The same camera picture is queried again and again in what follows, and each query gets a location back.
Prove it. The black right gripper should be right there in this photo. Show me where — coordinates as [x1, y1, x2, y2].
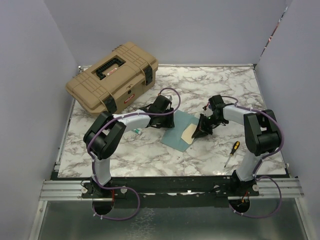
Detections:
[192, 113, 225, 139]

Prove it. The cream lined letter paper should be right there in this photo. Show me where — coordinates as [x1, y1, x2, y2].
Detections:
[181, 123, 197, 145]

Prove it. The light blue envelope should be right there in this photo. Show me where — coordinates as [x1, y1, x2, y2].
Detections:
[160, 110, 199, 152]

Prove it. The green white glue stick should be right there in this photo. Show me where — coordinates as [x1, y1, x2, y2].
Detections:
[133, 128, 142, 135]

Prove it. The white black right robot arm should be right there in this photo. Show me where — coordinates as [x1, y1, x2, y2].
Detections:
[192, 95, 284, 196]

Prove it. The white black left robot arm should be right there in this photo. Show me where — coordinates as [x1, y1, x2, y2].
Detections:
[83, 94, 179, 198]

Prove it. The yellow black screwdriver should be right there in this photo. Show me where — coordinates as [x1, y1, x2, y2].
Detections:
[224, 141, 241, 167]

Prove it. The tan plastic toolbox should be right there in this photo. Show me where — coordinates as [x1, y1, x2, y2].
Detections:
[65, 42, 159, 116]

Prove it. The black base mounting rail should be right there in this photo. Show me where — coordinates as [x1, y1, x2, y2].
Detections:
[49, 172, 291, 209]

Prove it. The aluminium frame rail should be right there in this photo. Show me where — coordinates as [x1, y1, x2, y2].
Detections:
[27, 177, 91, 240]

